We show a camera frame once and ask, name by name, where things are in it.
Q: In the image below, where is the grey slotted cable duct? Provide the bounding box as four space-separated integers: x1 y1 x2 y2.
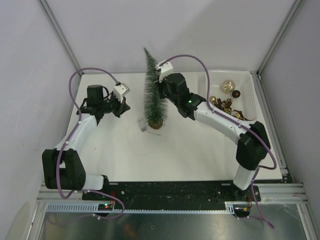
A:
45 201 236 214

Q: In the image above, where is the small green christmas tree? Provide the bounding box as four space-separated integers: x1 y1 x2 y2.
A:
143 47 168 130

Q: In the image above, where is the clear fairy light battery box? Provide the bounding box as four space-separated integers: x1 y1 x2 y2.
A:
137 119 148 133

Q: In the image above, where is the pile of gold brown ornaments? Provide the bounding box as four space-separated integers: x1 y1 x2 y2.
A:
214 98 248 121

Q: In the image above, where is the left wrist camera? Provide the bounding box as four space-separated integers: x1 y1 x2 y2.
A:
113 82 130 103

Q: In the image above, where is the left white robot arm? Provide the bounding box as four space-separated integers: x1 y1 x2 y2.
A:
42 83 130 200

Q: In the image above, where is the small gold bauble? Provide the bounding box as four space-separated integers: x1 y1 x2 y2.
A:
209 95 217 104

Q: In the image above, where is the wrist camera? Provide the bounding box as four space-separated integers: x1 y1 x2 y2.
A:
155 61 174 83
113 82 130 103

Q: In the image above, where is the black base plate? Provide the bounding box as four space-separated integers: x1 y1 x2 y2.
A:
82 180 262 211

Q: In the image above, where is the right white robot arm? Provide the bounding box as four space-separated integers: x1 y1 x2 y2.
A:
155 73 271 201

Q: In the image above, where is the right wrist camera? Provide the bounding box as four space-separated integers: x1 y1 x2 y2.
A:
155 61 174 83

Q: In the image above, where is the large gold striped bauble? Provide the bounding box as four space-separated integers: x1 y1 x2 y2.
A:
221 79 236 93

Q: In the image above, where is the small brown bauble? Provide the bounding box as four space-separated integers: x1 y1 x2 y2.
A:
231 90 241 99

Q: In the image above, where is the white plastic basket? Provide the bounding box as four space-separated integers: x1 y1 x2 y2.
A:
208 70 259 121

